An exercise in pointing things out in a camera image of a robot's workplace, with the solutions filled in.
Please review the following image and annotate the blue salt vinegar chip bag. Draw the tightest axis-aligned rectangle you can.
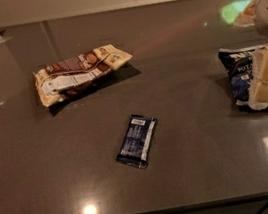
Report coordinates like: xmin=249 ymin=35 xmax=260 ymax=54
xmin=218 ymin=45 xmax=264 ymax=106

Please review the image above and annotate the blue rxbar blueberry wrapper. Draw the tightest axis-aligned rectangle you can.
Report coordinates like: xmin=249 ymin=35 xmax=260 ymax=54
xmin=116 ymin=115 xmax=158 ymax=169

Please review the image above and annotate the brown chip bag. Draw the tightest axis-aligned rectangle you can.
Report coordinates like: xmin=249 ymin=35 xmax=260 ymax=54
xmin=34 ymin=44 xmax=132 ymax=108

